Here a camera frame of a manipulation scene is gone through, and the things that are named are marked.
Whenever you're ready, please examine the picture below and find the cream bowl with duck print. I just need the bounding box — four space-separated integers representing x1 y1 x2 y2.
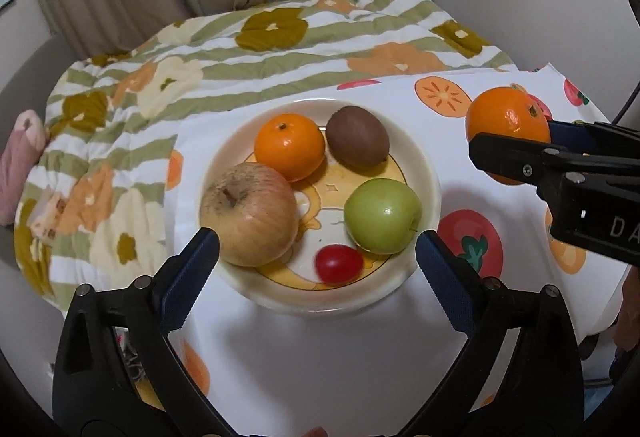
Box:
198 98 442 314

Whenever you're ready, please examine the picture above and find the yellow-red apple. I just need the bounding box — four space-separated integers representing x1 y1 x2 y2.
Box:
200 162 299 268

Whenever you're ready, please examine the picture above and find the white fruit-printed cloth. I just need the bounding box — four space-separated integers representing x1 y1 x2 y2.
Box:
167 64 640 437

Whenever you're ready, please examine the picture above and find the orange mandarin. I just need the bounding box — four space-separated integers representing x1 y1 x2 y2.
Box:
465 86 552 185
254 113 327 183

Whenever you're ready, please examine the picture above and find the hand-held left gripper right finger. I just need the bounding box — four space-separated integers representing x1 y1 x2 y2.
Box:
397 229 586 437

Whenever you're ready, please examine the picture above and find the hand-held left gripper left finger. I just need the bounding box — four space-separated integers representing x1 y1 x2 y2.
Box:
52 227 241 437

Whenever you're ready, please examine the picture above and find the person's right hand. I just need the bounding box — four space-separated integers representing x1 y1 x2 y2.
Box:
612 273 640 354

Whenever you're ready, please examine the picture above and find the grey bed headboard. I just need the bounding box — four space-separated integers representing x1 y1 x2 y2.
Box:
0 37 76 128

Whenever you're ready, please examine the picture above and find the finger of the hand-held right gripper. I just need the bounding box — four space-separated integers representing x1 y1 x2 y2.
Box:
469 131 597 199
546 118 640 159

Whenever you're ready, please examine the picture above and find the black cable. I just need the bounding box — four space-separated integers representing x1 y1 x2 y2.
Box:
611 84 640 122

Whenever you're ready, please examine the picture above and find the green striped floral blanket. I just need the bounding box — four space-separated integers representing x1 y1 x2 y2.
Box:
14 0 516 313

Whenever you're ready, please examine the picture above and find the red cherry tomato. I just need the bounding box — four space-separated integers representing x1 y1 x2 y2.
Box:
314 243 364 283

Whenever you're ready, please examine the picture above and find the pink pillow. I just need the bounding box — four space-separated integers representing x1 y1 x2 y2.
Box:
0 111 48 225

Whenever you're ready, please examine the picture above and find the green apple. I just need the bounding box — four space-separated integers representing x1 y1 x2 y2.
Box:
343 178 423 254

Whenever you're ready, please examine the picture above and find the brown kiwi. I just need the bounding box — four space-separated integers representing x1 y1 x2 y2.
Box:
326 106 391 168

